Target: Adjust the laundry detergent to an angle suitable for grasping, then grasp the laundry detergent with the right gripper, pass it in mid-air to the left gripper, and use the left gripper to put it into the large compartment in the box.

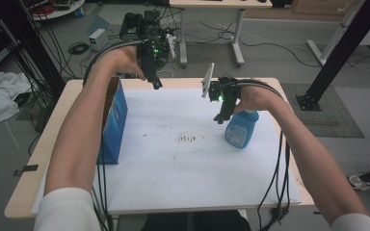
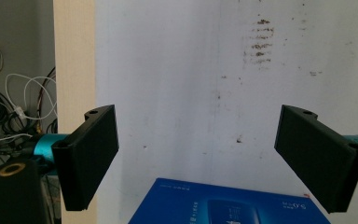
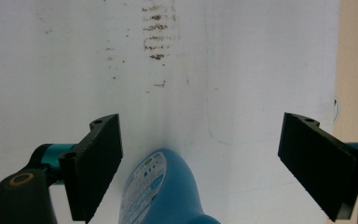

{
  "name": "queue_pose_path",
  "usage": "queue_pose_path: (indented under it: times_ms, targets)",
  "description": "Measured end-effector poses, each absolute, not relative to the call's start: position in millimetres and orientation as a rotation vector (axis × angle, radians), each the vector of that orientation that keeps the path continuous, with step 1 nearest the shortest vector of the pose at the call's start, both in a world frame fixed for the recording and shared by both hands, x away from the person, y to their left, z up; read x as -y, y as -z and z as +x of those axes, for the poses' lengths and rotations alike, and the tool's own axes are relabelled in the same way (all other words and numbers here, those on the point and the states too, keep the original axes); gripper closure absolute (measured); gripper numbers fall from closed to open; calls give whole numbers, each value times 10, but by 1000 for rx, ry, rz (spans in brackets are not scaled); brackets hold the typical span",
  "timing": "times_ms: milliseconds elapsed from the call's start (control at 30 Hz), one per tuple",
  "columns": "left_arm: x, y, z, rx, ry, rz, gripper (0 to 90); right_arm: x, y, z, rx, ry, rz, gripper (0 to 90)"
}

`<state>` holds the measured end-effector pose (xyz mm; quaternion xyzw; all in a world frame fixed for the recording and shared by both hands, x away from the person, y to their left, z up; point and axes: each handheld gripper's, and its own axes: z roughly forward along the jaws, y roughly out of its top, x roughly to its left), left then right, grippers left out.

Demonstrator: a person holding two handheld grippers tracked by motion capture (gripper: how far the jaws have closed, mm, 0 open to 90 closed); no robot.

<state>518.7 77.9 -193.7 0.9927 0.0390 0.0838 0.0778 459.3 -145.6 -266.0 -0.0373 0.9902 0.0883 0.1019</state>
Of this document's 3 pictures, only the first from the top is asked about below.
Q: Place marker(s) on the person's left hand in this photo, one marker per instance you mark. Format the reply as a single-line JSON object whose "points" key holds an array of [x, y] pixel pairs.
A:
{"points": [[122, 61]]}

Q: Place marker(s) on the blue cardboard box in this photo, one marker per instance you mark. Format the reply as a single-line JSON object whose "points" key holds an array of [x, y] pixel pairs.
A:
{"points": [[115, 128]]}

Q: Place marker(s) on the light wooden table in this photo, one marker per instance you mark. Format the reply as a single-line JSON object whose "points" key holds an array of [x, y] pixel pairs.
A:
{"points": [[22, 192]]}

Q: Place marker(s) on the white table mat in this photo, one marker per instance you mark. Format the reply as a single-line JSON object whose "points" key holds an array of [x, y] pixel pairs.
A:
{"points": [[179, 173]]}

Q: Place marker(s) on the white right sleeve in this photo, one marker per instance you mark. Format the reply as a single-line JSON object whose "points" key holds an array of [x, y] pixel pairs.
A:
{"points": [[355, 224]]}

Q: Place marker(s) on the round white table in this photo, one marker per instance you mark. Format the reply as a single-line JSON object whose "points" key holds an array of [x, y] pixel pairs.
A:
{"points": [[62, 11]]}

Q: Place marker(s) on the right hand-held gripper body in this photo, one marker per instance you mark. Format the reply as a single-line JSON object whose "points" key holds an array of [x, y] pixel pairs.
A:
{"points": [[224, 91]]}

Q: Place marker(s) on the small white device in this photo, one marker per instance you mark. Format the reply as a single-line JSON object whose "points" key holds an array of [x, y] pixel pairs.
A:
{"points": [[98, 38]]}

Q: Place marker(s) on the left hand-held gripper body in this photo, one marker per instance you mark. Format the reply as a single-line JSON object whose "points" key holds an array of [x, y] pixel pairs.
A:
{"points": [[152, 51]]}

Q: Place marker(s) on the grey floor mat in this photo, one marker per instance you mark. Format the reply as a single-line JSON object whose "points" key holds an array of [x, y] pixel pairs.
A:
{"points": [[337, 122]]}

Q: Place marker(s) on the black and white shoe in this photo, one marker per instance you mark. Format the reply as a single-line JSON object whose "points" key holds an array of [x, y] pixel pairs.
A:
{"points": [[364, 180]]}

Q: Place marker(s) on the white left sleeve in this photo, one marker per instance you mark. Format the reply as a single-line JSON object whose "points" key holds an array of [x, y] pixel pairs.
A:
{"points": [[66, 211]]}

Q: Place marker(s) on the white sleeve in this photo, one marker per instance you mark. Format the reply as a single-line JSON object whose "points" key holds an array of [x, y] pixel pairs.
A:
{"points": [[355, 224], [66, 211]]}

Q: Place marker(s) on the person's right hand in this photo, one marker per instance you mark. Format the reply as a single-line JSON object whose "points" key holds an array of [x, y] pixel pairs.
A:
{"points": [[257, 97]]}

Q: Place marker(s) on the black computer tower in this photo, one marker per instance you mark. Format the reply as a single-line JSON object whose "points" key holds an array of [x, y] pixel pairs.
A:
{"points": [[151, 19], [129, 27]]}

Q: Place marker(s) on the white cloth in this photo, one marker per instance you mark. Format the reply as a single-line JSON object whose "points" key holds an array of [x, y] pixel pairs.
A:
{"points": [[0, 96]]}

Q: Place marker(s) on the person's dark trousers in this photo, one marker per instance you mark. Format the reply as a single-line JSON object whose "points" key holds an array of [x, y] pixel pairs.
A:
{"points": [[205, 221]]}

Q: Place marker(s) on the white-legged desk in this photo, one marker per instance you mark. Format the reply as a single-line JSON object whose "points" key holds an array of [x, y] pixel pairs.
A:
{"points": [[218, 3]]}

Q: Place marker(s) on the black metal stand post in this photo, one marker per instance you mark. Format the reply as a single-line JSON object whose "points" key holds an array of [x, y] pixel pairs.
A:
{"points": [[343, 48]]}

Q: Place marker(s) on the black tape strip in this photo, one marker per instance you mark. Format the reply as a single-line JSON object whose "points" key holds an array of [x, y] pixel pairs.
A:
{"points": [[27, 169]]}

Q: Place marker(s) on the blue spray bottle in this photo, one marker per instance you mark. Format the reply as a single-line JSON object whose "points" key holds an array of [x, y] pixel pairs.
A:
{"points": [[239, 131]]}

